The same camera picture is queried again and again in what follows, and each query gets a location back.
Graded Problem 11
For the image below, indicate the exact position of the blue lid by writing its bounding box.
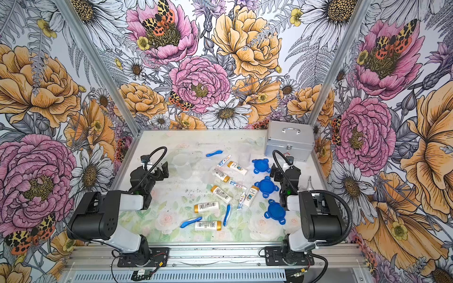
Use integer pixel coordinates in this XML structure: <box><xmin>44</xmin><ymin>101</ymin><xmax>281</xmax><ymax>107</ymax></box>
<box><xmin>252</xmin><ymin>159</ymin><xmax>271</xmax><ymax>175</ymax></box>
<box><xmin>264</xmin><ymin>199</ymin><xmax>286</xmax><ymax>225</ymax></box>
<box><xmin>254</xmin><ymin>176</ymin><xmax>280</xmax><ymax>199</ymax></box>

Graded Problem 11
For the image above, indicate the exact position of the white gold tube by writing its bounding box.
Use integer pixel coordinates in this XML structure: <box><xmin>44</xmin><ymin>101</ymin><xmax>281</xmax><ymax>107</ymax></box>
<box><xmin>195</xmin><ymin>221</ymin><xmax>222</xmax><ymax>231</ymax></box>
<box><xmin>243</xmin><ymin>186</ymin><xmax>259</xmax><ymax>207</ymax></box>
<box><xmin>213</xmin><ymin>168</ymin><xmax>231</xmax><ymax>183</ymax></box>
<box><xmin>211</xmin><ymin>185</ymin><xmax>232</xmax><ymax>204</ymax></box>
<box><xmin>227</xmin><ymin>161</ymin><xmax>248</xmax><ymax>176</ymax></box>
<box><xmin>194</xmin><ymin>201</ymin><xmax>219</xmax><ymax>213</ymax></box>

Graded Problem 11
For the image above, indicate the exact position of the clear plastic cup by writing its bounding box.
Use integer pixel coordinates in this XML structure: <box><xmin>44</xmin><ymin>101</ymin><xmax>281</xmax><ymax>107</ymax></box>
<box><xmin>172</xmin><ymin>153</ymin><xmax>193</xmax><ymax>180</ymax></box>
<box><xmin>237</xmin><ymin>143</ymin><xmax>252</xmax><ymax>168</ymax></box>
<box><xmin>197</xmin><ymin>160</ymin><xmax>215</xmax><ymax>185</ymax></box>

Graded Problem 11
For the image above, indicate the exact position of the small toothpaste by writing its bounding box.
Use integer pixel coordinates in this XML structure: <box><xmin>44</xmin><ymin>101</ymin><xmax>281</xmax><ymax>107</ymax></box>
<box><xmin>237</xmin><ymin>192</ymin><xmax>246</xmax><ymax>210</ymax></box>
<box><xmin>217</xmin><ymin>154</ymin><xmax>231</xmax><ymax>167</ymax></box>
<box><xmin>228</xmin><ymin>179</ymin><xmax>247</xmax><ymax>191</ymax></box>

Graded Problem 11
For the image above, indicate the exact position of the blue toothbrush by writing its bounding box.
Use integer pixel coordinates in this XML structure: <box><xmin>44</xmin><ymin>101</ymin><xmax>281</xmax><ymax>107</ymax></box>
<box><xmin>180</xmin><ymin>216</ymin><xmax>202</xmax><ymax>229</ymax></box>
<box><xmin>205</xmin><ymin>150</ymin><xmax>223</xmax><ymax>158</ymax></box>
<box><xmin>223</xmin><ymin>204</ymin><xmax>231</xmax><ymax>226</ymax></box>

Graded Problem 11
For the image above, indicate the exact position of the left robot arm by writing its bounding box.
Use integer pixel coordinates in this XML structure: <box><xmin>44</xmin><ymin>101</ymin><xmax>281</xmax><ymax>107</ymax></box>
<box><xmin>67</xmin><ymin>159</ymin><xmax>169</xmax><ymax>267</ymax></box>

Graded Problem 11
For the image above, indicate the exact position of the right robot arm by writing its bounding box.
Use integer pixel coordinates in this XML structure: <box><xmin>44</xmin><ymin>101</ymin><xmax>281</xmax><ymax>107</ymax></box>
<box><xmin>264</xmin><ymin>150</ymin><xmax>353</xmax><ymax>266</ymax></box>

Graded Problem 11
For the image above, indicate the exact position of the silver metal case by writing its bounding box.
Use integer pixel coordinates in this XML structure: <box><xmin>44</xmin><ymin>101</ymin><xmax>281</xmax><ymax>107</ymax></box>
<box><xmin>265</xmin><ymin>121</ymin><xmax>315</xmax><ymax>162</ymax></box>

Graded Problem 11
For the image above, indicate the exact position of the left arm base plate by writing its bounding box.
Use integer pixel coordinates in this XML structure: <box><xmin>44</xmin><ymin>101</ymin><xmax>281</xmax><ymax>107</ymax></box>
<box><xmin>117</xmin><ymin>247</ymin><xmax>170</xmax><ymax>268</ymax></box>

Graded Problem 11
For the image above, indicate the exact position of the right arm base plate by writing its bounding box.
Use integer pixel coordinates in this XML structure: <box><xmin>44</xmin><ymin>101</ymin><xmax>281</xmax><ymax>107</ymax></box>
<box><xmin>264</xmin><ymin>246</ymin><xmax>315</xmax><ymax>266</ymax></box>

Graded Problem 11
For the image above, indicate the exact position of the aluminium front rail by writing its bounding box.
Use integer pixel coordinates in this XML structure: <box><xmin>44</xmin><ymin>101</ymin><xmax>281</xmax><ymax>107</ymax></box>
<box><xmin>61</xmin><ymin>242</ymin><xmax>372</xmax><ymax>283</ymax></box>

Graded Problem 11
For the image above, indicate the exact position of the right aluminium frame post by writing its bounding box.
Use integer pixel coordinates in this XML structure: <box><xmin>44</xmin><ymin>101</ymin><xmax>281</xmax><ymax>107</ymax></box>
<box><xmin>308</xmin><ymin>0</ymin><xmax>372</xmax><ymax>126</ymax></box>

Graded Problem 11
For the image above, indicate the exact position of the aluminium frame post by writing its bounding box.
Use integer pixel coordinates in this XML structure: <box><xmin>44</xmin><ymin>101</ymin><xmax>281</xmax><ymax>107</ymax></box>
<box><xmin>55</xmin><ymin>1</ymin><xmax>141</xmax><ymax>137</ymax></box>
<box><xmin>308</xmin><ymin>0</ymin><xmax>372</xmax><ymax>126</ymax></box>

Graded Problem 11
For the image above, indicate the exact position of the left aluminium frame post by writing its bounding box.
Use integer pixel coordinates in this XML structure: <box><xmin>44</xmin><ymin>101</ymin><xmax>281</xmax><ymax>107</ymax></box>
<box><xmin>55</xmin><ymin>1</ymin><xmax>141</xmax><ymax>137</ymax></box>

